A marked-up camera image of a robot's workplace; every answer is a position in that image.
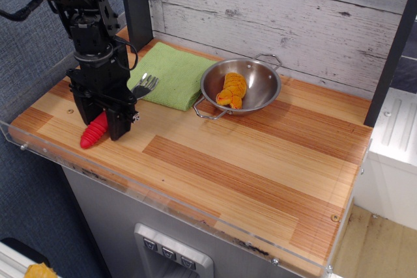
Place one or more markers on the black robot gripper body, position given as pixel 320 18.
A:
pixel 105 74

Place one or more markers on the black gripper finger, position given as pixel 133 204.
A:
pixel 119 124
pixel 89 105

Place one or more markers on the red handled metal fork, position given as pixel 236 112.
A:
pixel 99 126

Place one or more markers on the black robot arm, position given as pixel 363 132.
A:
pixel 92 25

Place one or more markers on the green folded cloth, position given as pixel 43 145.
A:
pixel 179 75

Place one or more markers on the orange knitted toy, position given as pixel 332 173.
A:
pixel 233 92

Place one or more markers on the silver dispenser panel with buttons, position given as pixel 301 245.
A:
pixel 163 256

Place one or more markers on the yellow object at corner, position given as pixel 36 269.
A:
pixel 39 271

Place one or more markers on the white ribbed cabinet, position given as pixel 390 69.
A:
pixel 386 185

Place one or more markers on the dark left vertical post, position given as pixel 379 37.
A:
pixel 138 18

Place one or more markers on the dark vertical post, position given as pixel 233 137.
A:
pixel 395 53
pixel 138 18

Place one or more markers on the steel two-handled bowl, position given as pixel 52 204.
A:
pixel 261 75

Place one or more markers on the dark right vertical post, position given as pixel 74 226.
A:
pixel 395 53

